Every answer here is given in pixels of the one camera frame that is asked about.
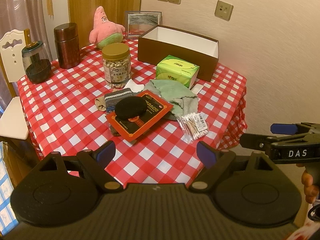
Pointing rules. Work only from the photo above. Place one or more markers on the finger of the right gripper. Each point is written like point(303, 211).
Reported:
point(292, 129)
point(258, 142)

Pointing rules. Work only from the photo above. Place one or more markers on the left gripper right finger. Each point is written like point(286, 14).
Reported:
point(228, 172)

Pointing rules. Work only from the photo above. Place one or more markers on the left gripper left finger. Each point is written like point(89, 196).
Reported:
point(81, 173)

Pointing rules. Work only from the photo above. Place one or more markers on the cotton swabs plastic pack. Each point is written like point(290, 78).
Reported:
point(193, 126)

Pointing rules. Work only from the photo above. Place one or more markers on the red black plaster packet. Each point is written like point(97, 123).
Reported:
point(131, 129)

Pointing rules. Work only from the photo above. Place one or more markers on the beige cloth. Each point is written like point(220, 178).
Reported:
point(100, 103)

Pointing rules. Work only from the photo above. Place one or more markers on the black round powder puff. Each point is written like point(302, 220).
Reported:
point(130, 107)

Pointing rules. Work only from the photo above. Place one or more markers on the striped grey blue sock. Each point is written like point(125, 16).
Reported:
point(111, 99)

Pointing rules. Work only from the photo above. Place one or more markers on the green grey microfibre cloth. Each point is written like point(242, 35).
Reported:
point(184, 101)

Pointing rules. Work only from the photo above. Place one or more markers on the white cloth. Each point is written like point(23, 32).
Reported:
point(135, 88)

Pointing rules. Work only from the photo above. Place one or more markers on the person's right hand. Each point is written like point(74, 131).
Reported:
point(311, 191)

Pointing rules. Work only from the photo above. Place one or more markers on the red white checkered tablecloth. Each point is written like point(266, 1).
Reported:
point(155, 136)

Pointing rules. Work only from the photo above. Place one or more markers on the white small flat packet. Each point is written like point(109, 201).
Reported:
point(197, 88)

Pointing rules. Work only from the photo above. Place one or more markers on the green tissue box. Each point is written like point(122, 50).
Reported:
point(173, 68)

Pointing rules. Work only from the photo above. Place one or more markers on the nut jar gold lid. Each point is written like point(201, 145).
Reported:
point(117, 64)

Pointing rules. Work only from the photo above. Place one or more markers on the glass jar dark contents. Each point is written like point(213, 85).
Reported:
point(37, 66)

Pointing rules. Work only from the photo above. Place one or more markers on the brown cylindrical canister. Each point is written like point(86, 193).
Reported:
point(67, 45)

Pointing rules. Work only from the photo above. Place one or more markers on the pink Patrick star plush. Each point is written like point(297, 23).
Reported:
point(105, 32)

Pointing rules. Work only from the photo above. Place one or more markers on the brown cardboard box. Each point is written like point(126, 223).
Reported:
point(161, 41)

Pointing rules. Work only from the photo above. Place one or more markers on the framed picture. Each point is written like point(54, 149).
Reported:
point(139, 22)

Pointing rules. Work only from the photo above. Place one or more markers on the wooden door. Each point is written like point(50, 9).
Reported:
point(82, 12)

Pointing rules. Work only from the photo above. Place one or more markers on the translucent window curtain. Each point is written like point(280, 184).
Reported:
point(25, 14)

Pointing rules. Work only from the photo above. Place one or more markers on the network wall socket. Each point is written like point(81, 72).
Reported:
point(223, 10)

